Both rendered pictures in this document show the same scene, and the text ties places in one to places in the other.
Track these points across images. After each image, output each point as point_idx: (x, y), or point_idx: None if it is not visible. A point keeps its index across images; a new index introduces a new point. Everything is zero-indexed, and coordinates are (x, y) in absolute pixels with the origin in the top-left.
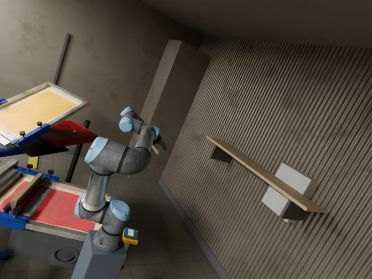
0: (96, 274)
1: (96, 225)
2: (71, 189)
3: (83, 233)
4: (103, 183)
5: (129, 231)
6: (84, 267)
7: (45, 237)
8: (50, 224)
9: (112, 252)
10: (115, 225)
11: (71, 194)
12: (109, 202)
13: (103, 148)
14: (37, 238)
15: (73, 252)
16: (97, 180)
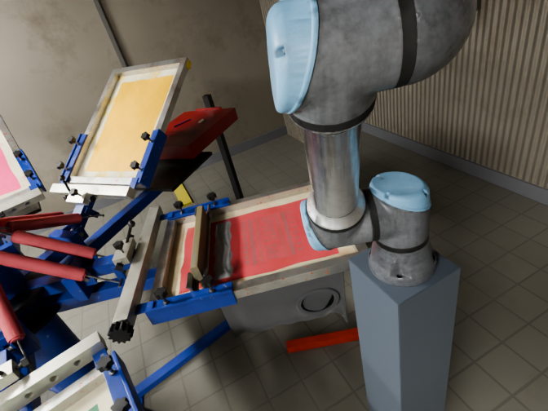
0: (417, 329)
1: None
2: (257, 204)
3: (329, 262)
4: (355, 149)
5: None
6: (386, 326)
7: (272, 293)
8: (267, 272)
9: (430, 280)
10: (413, 227)
11: (262, 210)
12: (367, 188)
13: (320, 21)
14: (263, 299)
15: (327, 292)
16: (338, 148)
